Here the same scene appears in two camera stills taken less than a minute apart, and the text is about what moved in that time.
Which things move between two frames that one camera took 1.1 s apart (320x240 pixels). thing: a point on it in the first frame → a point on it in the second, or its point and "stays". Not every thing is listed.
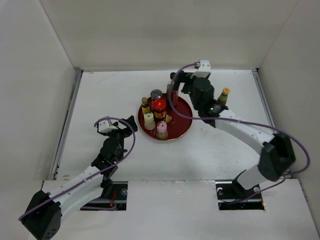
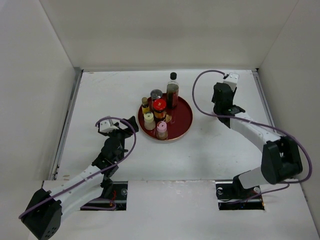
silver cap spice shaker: [156, 94] stays
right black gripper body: [188, 88] → [216, 107]
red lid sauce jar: [159, 106] stays
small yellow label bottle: [145, 106] stays
